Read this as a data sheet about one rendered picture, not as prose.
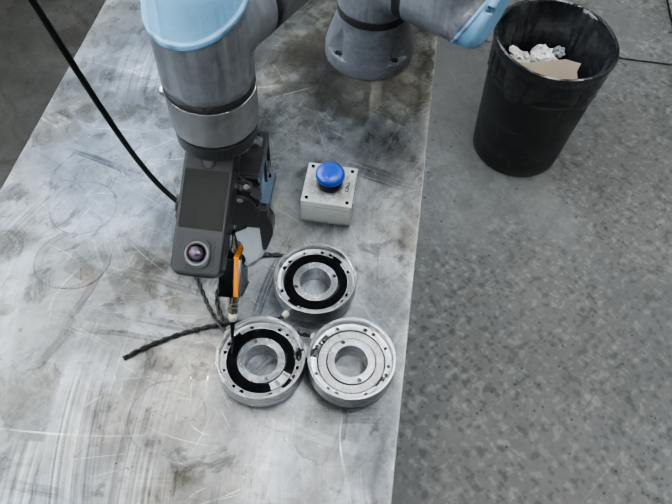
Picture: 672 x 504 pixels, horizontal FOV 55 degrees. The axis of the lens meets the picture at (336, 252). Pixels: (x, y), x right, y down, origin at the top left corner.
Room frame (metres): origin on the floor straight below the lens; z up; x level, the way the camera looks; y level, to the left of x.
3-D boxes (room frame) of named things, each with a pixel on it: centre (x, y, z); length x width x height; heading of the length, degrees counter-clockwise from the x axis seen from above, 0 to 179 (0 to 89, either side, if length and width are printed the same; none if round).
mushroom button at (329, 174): (0.56, 0.01, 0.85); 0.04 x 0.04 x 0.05
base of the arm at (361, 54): (0.90, -0.03, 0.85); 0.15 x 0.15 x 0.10
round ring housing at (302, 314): (0.41, 0.02, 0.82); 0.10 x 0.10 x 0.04
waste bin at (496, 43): (1.45, -0.55, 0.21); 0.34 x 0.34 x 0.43
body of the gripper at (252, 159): (0.40, 0.11, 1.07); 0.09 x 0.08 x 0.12; 177
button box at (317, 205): (0.57, 0.01, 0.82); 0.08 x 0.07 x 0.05; 175
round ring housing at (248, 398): (0.30, 0.08, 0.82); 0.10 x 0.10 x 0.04
